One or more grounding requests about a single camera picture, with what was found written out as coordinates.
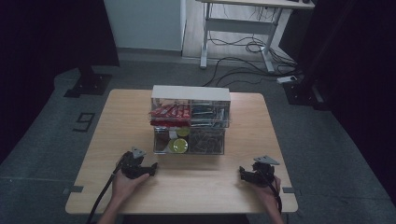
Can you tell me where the clear drawer with red packets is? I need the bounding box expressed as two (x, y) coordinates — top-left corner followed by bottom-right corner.
(148, 98), (232, 129)

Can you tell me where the white power strip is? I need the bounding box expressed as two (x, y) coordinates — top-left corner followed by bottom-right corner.
(276, 75), (299, 85)

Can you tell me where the pile of brown grey packets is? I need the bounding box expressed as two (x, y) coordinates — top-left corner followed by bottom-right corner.
(189, 128), (224, 154)

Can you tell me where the clear plastic drawer organizer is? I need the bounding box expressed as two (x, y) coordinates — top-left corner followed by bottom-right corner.
(150, 85), (232, 129)

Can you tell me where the person's right hand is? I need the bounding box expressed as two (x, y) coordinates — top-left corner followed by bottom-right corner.
(249, 175), (282, 207)

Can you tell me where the black stand base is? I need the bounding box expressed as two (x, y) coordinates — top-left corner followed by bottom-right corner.
(63, 65), (113, 99)

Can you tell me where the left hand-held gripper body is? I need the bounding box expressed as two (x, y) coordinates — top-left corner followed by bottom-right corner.
(120, 147), (148, 180)

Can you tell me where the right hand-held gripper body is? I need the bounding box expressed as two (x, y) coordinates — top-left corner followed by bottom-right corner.
(251, 155), (280, 188)

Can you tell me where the tangle of black floor cables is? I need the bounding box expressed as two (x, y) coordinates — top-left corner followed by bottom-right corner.
(201, 29), (304, 88)

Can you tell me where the hand-held gripper cable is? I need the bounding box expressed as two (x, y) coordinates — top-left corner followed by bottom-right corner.
(260, 169), (284, 215)
(85, 158), (125, 224)

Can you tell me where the person's left hand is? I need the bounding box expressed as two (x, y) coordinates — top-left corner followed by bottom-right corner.
(110, 169), (150, 203)

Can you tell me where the right hand-held gripper cable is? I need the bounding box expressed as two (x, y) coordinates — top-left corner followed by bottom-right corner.
(260, 169), (284, 215)

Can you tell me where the row of dark packets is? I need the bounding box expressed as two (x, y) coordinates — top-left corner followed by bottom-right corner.
(190, 105), (226, 128)

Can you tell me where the black metal stand foot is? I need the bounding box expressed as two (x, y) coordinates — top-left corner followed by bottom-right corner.
(282, 78), (332, 112)

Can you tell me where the row of red packets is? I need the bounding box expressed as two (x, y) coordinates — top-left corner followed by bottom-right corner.
(148, 104), (191, 128)

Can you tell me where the white cabinet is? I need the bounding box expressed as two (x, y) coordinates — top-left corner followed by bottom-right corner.
(103, 0), (187, 52)

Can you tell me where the clear drawer with yellow cups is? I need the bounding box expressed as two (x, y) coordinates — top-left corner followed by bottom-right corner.
(152, 125), (226, 156)

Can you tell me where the black curtain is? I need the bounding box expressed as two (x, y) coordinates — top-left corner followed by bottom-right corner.
(278, 0), (396, 206)
(0, 0), (120, 164)

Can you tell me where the left hand-held gripper cable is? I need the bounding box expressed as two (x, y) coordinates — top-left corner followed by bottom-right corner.
(85, 158), (125, 224)

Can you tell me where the white frame desk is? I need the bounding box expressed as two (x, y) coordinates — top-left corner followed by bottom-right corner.
(195, 0), (316, 75)

